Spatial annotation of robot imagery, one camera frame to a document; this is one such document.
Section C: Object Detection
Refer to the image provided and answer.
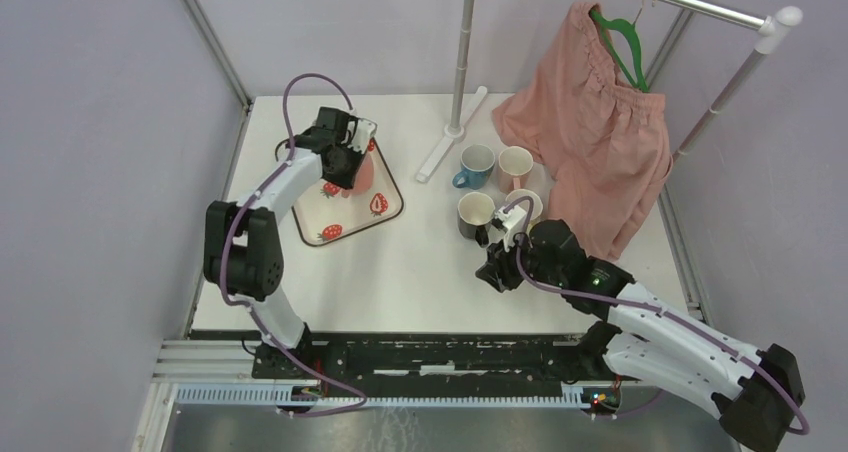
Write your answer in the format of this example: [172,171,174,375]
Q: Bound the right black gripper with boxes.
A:
[475,226,566,294]

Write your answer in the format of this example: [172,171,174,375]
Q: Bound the salmon pink mug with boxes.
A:
[341,153,374,198]

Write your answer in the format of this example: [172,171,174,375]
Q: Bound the black mug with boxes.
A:
[457,191,495,247]

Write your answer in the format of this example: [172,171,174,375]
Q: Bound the yellow mug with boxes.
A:
[505,188,544,229]

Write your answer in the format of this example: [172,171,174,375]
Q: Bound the light pink mug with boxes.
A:
[497,146,534,194]

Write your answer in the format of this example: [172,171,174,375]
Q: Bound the blue mug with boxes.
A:
[452,144,496,190]

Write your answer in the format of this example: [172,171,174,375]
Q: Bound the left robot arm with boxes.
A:
[203,107,377,380]

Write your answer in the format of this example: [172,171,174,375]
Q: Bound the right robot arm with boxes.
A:
[472,220,810,451]

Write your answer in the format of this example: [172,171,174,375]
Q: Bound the strawberry pattern tray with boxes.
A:
[278,140,405,247]

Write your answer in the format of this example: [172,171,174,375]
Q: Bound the pink shorts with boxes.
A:
[492,1,673,261]

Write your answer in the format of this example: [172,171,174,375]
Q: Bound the green hanger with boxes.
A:
[586,8,651,93]

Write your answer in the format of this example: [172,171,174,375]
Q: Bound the metal clothes rack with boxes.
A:
[415,0,803,183]

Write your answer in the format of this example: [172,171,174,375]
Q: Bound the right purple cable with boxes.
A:
[506,195,811,436]

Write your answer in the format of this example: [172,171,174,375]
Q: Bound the purple cable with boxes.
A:
[506,195,811,436]
[218,73,369,418]

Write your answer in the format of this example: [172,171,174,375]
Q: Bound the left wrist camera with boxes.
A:
[348,118,377,154]

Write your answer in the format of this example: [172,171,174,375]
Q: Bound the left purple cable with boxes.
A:
[218,73,369,418]

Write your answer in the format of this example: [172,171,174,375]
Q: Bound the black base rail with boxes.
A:
[252,332,616,403]

